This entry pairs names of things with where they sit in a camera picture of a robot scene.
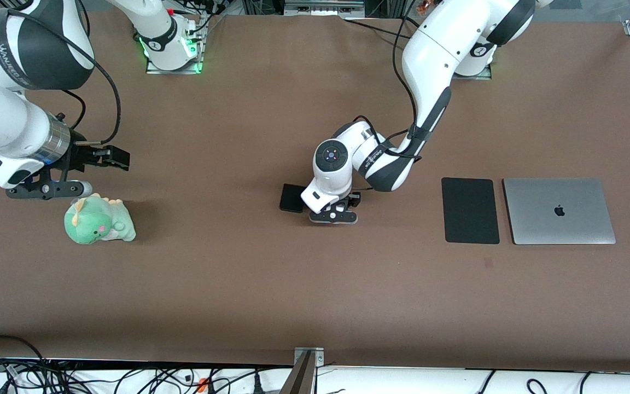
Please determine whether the black phone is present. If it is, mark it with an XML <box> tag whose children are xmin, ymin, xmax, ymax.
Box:
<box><xmin>279</xmin><ymin>183</ymin><xmax>309</xmax><ymax>214</ymax></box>

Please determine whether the black mouse pad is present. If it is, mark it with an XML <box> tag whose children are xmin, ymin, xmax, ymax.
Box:
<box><xmin>441</xmin><ymin>177</ymin><xmax>501</xmax><ymax>245</ymax></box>

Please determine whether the green dinosaur plush toy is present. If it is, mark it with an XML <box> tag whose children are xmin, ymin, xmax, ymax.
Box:
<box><xmin>63</xmin><ymin>192</ymin><xmax>137</xmax><ymax>245</ymax></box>

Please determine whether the grey metal box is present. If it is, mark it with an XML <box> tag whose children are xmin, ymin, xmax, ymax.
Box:
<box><xmin>283</xmin><ymin>0</ymin><xmax>365</xmax><ymax>18</ymax></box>

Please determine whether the silver laptop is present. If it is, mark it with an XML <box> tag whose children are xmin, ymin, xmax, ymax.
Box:
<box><xmin>502</xmin><ymin>177</ymin><xmax>617</xmax><ymax>246</ymax></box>

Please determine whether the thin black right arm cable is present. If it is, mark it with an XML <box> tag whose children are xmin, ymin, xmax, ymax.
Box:
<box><xmin>62</xmin><ymin>89</ymin><xmax>87</xmax><ymax>131</ymax></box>

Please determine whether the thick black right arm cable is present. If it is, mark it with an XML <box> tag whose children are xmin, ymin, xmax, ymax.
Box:
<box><xmin>0</xmin><ymin>8</ymin><xmax>123</xmax><ymax>146</ymax></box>

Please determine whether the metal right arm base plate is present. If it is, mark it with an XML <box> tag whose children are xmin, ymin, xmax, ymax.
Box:
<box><xmin>145</xmin><ymin>52</ymin><xmax>205</xmax><ymax>75</ymax></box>

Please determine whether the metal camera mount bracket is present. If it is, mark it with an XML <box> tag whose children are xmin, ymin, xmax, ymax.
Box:
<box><xmin>281</xmin><ymin>347</ymin><xmax>325</xmax><ymax>394</ymax></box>

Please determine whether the long black table cable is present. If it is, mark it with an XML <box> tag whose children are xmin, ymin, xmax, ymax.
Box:
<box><xmin>344</xmin><ymin>19</ymin><xmax>410</xmax><ymax>42</ymax></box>

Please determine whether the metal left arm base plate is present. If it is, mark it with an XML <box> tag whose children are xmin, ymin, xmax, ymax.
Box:
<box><xmin>451</xmin><ymin>63</ymin><xmax>493</xmax><ymax>81</ymax></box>

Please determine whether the black looped floor cable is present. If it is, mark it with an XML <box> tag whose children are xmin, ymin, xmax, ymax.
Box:
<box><xmin>0</xmin><ymin>334</ymin><xmax>50</xmax><ymax>394</ymax></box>

